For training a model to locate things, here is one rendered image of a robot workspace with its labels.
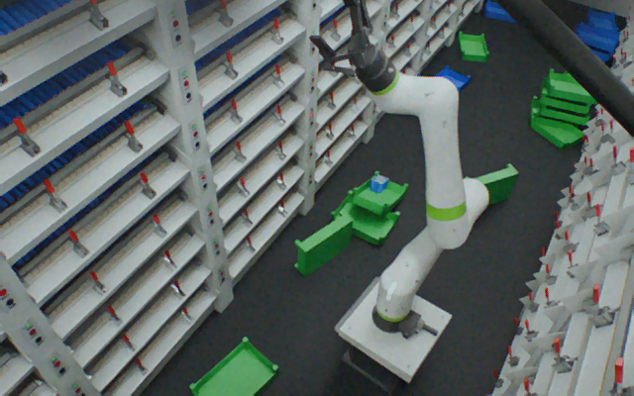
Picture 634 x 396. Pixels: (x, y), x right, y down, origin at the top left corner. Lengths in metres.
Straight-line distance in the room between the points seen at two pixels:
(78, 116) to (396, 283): 1.14
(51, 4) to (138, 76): 0.28
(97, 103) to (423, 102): 0.81
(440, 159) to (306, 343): 1.22
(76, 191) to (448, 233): 1.02
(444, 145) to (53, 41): 0.95
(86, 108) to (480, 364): 1.85
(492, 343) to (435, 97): 1.45
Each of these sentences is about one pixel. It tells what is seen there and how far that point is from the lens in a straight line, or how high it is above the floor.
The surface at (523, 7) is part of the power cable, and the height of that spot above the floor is 1.90.
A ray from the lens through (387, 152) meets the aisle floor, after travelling 3.16.
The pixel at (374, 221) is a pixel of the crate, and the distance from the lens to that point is 2.76.
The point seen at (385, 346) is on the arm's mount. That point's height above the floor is 0.33.
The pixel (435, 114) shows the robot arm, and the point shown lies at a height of 1.31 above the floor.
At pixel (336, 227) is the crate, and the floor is 0.20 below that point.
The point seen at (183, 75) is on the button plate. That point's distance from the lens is 1.55.
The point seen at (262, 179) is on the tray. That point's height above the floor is 0.53.
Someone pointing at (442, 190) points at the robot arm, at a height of 1.08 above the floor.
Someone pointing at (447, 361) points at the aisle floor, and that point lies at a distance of 2.38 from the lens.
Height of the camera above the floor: 2.08
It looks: 46 degrees down
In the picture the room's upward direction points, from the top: 3 degrees clockwise
